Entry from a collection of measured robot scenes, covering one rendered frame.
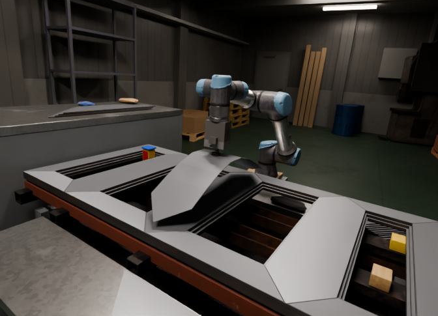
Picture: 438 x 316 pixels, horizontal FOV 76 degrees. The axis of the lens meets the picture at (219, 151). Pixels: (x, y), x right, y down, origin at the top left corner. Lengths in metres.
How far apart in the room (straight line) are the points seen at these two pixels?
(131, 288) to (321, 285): 0.47
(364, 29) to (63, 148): 8.58
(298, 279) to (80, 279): 0.59
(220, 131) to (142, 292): 0.58
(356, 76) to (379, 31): 1.24
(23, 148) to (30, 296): 0.78
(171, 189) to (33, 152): 0.79
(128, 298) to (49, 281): 0.26
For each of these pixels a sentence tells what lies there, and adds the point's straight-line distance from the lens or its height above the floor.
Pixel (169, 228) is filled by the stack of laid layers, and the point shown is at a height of 0.85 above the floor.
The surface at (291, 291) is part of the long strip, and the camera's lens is 0.74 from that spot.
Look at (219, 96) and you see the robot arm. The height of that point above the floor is 1.25.
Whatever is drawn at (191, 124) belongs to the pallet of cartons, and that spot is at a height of 0.33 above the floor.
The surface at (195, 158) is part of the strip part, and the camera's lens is 1.08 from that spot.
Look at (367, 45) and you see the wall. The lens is 9.23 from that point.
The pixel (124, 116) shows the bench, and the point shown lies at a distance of 1.79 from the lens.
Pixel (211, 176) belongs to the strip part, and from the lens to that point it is 0.97.
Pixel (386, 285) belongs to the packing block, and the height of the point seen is 0.80.
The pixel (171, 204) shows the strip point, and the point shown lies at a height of 0.91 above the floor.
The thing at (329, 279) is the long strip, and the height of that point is 0.85.
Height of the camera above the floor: 1.32
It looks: 15 degrees down
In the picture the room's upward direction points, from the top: 4 degrees clockwise
